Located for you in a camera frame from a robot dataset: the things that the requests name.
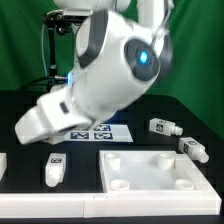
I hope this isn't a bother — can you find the white obstacle piece left edge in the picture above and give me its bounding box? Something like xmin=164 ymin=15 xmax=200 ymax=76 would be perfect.
xmin=0 ymin=153 xmax=7 ymax=181

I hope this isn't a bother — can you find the white L-shaped obstacle fence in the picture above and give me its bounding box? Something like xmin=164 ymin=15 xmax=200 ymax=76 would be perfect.
xmin=0 ymin=183 xmax=221 ymax=218

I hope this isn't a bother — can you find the white sheet with tags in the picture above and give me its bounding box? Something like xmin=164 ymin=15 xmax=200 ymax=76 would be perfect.
xmin=52 ymin=124 xmax=133 ymax=144

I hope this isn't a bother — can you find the white square tabletop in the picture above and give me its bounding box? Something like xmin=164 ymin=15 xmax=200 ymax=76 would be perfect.
xmin=99 ymin=150 xmax=210 ymax=193

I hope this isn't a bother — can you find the black camera stand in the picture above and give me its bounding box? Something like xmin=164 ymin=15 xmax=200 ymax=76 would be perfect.
xmin=43 ymin=9 xmax=93 ymax=88

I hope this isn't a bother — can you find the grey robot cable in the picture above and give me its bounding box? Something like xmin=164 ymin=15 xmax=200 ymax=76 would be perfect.
xmin=151 ymin=0 xmax=174 ymax=48

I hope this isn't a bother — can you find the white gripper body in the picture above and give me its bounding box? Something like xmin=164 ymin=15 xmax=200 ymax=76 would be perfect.
xmin=15 ymin=89 xmax=92 ymax=145

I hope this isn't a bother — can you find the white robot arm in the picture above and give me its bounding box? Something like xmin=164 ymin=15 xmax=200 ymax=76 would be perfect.
xmin=15 ymin=0 xmax=173 ymax=144

